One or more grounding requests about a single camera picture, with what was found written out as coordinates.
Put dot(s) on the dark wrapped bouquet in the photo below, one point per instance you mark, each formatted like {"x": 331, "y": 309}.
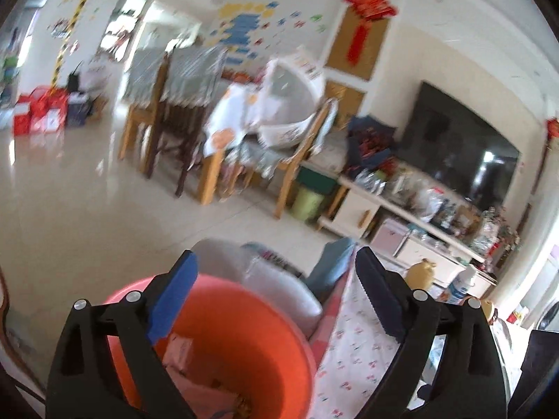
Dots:
{"x": 371, "y": 139}

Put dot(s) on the wooden chair striped cover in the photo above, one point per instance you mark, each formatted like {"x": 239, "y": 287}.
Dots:
{"x": 144, "y": 78}

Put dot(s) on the red wall ornament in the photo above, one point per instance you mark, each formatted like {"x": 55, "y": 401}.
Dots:
{"x": 369, "y": 8}

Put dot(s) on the red gift box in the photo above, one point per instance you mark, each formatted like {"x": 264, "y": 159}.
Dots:
{"x": 56, "y": 109}
{"x": 30, "y": 111}

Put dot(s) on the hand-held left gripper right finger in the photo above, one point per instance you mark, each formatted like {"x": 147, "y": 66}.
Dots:
{"x": 384, "y": 301}

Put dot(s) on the white mesh food cover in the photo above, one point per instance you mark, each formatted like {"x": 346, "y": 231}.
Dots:
{"x": 288, "y": 100}

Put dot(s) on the wooden chair lace cover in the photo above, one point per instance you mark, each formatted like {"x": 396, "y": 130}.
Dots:
{"x": 301, "y": 152}

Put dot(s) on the blue wall stickers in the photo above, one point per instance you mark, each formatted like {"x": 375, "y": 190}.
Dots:
{"x": 244, "y": 30}

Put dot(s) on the black television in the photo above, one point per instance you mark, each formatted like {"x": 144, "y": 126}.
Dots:
{"x": 458, "y": 148}

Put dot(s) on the green trash bin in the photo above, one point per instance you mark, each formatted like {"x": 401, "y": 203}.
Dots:
{"x": 308, "y": 203}

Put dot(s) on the white plastic bottle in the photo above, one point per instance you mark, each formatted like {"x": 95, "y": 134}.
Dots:
{"x": 460, "y": 286}

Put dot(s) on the black bag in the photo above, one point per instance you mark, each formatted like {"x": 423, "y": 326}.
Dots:
{"x": 78, "y": 104}

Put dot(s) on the white orange print tablecloth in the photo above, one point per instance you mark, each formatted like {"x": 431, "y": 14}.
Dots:
{"x": 231, "y": 113}

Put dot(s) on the pink plastic basin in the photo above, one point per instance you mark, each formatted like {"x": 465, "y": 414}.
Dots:
{"x": 249, "y": 340}

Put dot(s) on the small yellow pear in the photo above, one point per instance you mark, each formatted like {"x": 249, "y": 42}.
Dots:
{"x": 420, "y": 275}

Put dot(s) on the dark wooden chair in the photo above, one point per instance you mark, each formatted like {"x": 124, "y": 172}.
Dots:
{"x": 192, "y": 83}

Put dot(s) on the cream television cabinet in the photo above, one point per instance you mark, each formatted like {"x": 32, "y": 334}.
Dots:
{"x": 358, "y": 209}

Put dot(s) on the blue cushion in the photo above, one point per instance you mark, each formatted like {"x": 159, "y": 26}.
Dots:
{"x": 332, "y": 266}

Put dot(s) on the giraffe height chart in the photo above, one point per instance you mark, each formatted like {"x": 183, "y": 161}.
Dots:
{"x": 72, "y": 22}

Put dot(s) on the grey stool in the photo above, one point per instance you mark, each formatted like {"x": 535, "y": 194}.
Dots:
{"x": 279, "y": 288}

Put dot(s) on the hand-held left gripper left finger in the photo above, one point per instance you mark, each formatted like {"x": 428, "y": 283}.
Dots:
{"x": 172, "y": 299}

